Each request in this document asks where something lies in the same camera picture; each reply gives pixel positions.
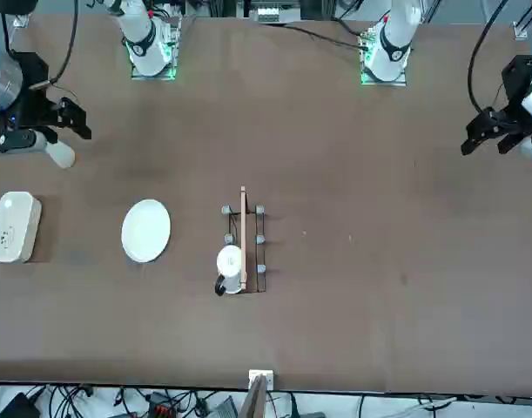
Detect long dark table cable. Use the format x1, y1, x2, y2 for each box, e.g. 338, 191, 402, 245
259, 22, 367, 50

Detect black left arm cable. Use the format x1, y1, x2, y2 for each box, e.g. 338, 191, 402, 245
467, 0, 510, 115

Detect large black power brick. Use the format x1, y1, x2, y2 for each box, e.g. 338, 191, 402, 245
0, 390, 43, 418

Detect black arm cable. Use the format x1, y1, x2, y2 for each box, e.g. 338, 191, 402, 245
50, 0, 80, 84
467, 0, 510, 115

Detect white socket box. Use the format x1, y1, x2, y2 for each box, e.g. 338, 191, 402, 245
247, 368, 276, 391

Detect upright camera post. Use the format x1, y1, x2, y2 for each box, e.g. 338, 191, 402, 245
240, 374, 269, 418

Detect white round plate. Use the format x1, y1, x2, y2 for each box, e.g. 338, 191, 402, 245
120, 199, 172, 264

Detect black device red connectors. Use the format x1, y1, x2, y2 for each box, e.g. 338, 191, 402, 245
146, 391, 180, 418

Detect black wire cup rack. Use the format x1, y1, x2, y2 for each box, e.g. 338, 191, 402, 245
220, 185, 270, 295

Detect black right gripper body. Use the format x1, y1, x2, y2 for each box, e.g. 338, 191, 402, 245
6, 51, 60, 131

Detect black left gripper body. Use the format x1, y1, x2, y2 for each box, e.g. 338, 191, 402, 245
501, 55, 532, 115

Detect grey power strip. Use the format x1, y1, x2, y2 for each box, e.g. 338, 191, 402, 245
251, 5, 289, 24

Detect cream rectangular lidded box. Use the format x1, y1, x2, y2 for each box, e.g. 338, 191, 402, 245
0, 191, 44, 264

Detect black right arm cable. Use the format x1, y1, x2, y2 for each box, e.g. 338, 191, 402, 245
50, 0, 80, 84

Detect white mug black handle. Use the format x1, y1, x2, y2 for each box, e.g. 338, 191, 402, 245
213, 244, 246, 298

